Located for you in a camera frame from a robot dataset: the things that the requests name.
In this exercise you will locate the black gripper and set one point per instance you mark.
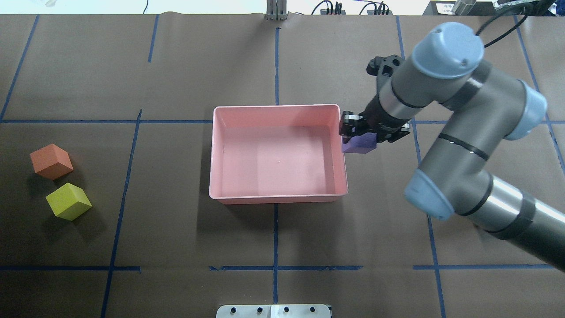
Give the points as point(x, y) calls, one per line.
point(374, 115)

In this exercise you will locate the purple foam cube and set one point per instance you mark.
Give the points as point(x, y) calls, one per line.
point(362, 144)

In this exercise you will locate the yellow foam cube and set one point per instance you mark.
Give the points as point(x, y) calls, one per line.
point(68, 202)

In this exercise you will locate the orange foam cube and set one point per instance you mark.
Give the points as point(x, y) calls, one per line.
point(51, 162)

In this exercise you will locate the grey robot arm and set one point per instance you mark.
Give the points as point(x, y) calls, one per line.
point(488, 106)

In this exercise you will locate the pink plastic bin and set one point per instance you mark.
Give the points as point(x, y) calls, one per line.
point(277, 154)

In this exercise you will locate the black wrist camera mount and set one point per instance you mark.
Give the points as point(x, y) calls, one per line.
point(383, 66)

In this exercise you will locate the aluminium frame post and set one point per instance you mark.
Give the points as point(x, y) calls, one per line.
point(276, 10)

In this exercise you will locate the white camera stand base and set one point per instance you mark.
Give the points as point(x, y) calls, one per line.
point(275, 311)

